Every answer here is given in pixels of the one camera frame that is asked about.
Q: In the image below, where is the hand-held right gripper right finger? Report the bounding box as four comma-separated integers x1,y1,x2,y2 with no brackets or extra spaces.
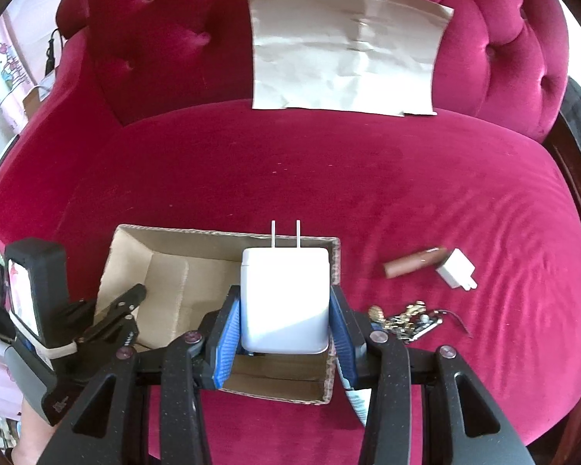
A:
328,284,536,465

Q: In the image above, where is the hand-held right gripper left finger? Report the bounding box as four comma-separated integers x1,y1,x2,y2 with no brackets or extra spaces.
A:
39,285,245,465

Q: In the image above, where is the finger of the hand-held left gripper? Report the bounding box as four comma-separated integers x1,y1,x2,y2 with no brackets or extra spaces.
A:
84,283,148,323
80,316,140,352

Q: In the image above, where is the cardboard box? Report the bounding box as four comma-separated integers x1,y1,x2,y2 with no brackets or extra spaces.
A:
94,224,342,405

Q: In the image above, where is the keychain with keys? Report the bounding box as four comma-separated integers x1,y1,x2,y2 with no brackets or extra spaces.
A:
368,300,473,344

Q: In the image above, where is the large white charger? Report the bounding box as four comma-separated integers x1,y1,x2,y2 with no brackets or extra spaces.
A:
241,220,331,355

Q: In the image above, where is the brown lipstick tube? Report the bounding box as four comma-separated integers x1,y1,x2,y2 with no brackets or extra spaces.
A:
383,247,449,280

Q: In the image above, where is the small white charger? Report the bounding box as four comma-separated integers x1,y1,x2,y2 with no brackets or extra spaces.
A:
435,248,479,292

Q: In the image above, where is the person's left forearm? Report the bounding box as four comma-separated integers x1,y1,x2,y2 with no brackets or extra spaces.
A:
10,392,61,465

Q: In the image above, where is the red velvet sofa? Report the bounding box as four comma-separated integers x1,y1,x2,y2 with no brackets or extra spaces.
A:
0,0,581,463

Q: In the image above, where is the small brown carton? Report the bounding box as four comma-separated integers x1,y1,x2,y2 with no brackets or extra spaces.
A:
22,84,50,120

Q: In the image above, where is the cartoon printed cloth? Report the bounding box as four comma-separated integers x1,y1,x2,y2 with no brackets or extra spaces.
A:
0,34,34,133

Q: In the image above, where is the beige paper sheet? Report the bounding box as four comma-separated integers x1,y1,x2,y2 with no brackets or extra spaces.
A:
244,0,455,118

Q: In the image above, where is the dark wooden furniture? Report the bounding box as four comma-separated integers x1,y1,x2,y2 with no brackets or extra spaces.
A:
545,77,581,262

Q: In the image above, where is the black cable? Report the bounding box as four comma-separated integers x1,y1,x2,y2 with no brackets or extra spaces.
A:
43,29,65,74

